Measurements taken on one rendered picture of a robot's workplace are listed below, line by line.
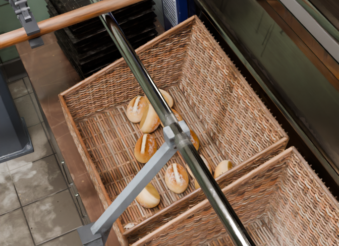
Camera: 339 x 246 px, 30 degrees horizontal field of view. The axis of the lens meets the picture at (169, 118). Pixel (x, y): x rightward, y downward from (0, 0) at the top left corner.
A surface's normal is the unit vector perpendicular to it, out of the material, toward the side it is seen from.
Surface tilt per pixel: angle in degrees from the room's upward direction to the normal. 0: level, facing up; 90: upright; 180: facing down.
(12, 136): 90
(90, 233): 0
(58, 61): 0
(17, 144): 90
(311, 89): 70
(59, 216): 0
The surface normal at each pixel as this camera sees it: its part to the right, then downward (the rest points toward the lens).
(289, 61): -0.88, 0.11
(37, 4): 0.41, 0.67
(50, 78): -0.08, -0.65
